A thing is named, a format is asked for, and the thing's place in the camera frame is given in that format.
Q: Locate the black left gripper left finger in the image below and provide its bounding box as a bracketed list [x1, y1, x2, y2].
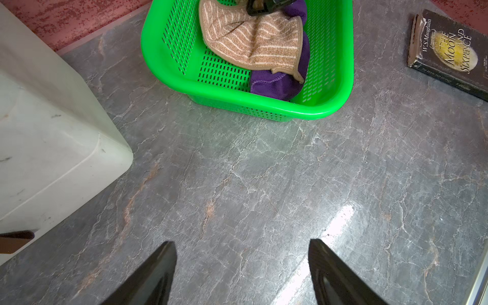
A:
[103, 241, 177, 304]

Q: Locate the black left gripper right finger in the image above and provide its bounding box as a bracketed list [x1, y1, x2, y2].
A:
[308, 239, 386, 304]

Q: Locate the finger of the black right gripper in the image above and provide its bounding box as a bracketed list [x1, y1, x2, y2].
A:
[246, 0, 296, 17]

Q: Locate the beige striped dishcloth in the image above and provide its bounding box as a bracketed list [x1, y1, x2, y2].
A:
[198, 1, 304, 83]

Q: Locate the purple dishcloth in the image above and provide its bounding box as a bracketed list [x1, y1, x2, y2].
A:
[250, 0, 311, 101]

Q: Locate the green plastic basket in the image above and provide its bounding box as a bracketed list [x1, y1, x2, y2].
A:
[141, 1, 355, 122]

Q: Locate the white three-drawer box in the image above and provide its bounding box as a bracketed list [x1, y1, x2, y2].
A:
[1, 7, 133, 263]

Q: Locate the black paperback book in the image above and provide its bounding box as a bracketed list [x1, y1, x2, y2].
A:
[407, 9, 487, 101]

